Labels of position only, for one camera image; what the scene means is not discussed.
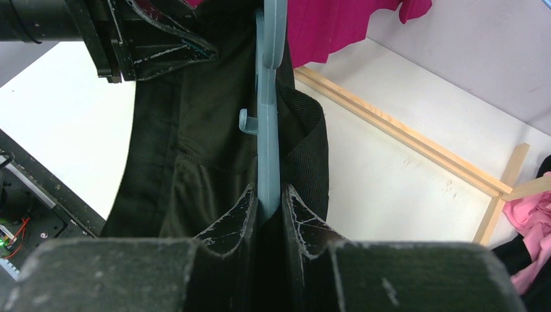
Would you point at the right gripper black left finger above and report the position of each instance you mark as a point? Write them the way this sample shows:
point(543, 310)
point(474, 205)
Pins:
point(212, 271)

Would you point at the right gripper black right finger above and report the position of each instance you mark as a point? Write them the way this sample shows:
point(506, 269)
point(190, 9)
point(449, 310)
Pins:
point(328, 272)

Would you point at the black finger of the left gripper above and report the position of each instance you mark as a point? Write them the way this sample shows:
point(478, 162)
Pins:
point(162, 38)

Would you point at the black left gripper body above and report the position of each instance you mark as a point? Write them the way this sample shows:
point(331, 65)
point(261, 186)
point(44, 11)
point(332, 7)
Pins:
point(101, 29)

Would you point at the grey-blue plastic hanger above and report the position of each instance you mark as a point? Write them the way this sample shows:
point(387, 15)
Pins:
point(269, 107)

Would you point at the magenta skirt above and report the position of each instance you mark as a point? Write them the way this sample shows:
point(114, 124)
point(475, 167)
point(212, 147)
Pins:
point(314, 29)

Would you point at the pink cloth on pile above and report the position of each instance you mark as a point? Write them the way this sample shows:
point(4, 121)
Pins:
point(528, 211)

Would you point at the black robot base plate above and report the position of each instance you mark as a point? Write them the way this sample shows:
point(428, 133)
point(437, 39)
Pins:
point(36, 207)

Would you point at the wooden clothes rack frame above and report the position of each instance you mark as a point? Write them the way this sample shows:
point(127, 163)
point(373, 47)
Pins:
point(500, 190)

